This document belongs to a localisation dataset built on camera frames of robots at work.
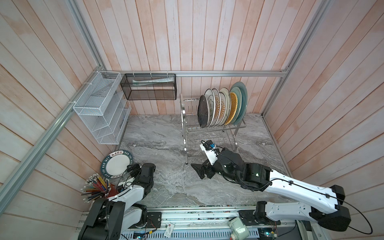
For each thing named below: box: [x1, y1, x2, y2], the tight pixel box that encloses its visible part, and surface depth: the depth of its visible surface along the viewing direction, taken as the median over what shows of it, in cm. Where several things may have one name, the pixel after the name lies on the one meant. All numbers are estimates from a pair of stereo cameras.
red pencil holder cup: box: [80, 173, 119, 203], surface depth 71 cm
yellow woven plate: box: [225, 92, 238, 125], surface depth 71 cm
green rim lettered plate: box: [100, 150, 134, 179], surface depth 96 cm
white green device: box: [228, 216, 250, 240], surface depth 69 cm
